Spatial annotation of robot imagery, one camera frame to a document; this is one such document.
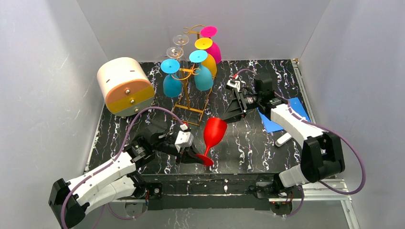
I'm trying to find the small white rectangular device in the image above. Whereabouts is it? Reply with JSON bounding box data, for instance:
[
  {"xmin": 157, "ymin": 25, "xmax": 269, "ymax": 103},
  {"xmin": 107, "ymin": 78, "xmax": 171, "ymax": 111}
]
[{"xmin": 275, "ymin": 133, "xmax": 292, "ymax": 147}]

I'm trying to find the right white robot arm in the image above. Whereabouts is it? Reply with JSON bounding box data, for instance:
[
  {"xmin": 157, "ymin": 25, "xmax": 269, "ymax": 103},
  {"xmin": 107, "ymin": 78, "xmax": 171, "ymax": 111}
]
[{"xmin": 222, "ymin": 73, "xmax": 345, "ymax": 194}]

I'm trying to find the clear wine glass front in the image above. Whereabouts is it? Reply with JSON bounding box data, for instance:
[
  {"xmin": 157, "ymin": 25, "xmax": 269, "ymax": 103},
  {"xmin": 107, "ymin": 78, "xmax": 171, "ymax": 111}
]
[{"xmin": 166, "ymin": 46, "xmax": 184, "ymax": 60}]

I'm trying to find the red wine glass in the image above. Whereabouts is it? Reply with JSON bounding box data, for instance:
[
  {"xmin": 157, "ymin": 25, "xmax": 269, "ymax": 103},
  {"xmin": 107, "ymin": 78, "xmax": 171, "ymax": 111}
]
[{"xmin": 197, "ymin": 117, "xmax": 227, "ymax": 166}]

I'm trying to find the clear wine glass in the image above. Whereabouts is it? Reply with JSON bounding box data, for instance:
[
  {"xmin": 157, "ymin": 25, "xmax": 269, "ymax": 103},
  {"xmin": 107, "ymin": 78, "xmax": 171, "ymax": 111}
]
[
  {"xmin": 172, "ymin": 34, "xmax": 190, "ymax": 46},
  {"xmin": 166, "ymin": 46, "xmax": 184, "ymax": 60}
]

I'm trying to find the light blue wine glass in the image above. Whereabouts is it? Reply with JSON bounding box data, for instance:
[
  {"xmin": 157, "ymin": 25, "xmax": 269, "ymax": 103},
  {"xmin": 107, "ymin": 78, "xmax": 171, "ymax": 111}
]
[
  {"xmin": 189, "ymin": 50, "xmax": 213, "ymax": 91},
  {"xmin": 160, "ymin": 59, "xmax": 181, "ymax": 98}
]

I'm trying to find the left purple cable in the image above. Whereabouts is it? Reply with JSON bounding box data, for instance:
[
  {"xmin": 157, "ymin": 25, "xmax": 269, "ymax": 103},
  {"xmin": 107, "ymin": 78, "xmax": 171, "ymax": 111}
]
[{"xmin": 60, "ymin": 106, "xmax": 186, "ymax": 229}]

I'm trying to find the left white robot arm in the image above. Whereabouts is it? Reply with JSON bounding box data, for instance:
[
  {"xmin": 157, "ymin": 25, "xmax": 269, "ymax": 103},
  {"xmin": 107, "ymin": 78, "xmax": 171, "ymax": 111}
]
[{"xmin": 48, "ymin": 121, "xmax": 202, "ymax": 229}]

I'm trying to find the clear wine glass rear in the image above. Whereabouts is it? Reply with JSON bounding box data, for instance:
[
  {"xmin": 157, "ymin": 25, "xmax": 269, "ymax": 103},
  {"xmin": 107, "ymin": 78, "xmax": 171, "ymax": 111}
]
[{"xmin": 172, "ymin": 34, "xmax": 190, "ymax": 46}]

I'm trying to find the yellow wine glass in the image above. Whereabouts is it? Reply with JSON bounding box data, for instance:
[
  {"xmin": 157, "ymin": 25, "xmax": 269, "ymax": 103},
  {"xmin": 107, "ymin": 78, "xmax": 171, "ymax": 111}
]
[{"xmin": 194, "ymin": 37, "xmax": 217, "ymax": 78}]

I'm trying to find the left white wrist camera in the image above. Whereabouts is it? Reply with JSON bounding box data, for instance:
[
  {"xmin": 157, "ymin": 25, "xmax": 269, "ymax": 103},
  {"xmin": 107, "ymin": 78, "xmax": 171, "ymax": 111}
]
[{"xmin": 175, "ymin": 123, "xmax": 194, "ymax": 153}]

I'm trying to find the blue flat sheet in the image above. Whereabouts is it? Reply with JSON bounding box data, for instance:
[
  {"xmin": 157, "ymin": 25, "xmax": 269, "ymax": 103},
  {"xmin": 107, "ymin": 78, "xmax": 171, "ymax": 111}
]
[{"xmin": 259, "ymin": 97, "xmax": 311, "ymax": 133}]

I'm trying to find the magenta wine glass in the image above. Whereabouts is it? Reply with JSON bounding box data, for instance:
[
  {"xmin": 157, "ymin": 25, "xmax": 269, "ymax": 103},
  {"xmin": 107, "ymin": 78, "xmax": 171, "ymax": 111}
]
[{"xmin": 200, "ymin": 26, "xmax": 222, "ymax": 64}]

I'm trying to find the gold wire wine glass rack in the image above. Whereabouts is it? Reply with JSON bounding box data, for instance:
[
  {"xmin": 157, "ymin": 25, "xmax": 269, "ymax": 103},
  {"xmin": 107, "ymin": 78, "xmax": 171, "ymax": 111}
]
[{"xmin": 172, "ymin": 24, "xmax": 210, "ymax": 126}]

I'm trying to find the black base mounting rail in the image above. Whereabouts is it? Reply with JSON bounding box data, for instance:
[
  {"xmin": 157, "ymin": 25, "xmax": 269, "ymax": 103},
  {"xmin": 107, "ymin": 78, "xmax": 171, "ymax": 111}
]
[{"xmin": 112, "ymin": 172, "xmax": 352, "ymax": 212}]

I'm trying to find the cream orange yellow cylinder box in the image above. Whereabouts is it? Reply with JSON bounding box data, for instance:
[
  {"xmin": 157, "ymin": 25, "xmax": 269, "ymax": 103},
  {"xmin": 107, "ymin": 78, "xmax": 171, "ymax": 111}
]
[{"xmin": 96, "ymin": 57, "xmax": 155, "ymax": 117}]

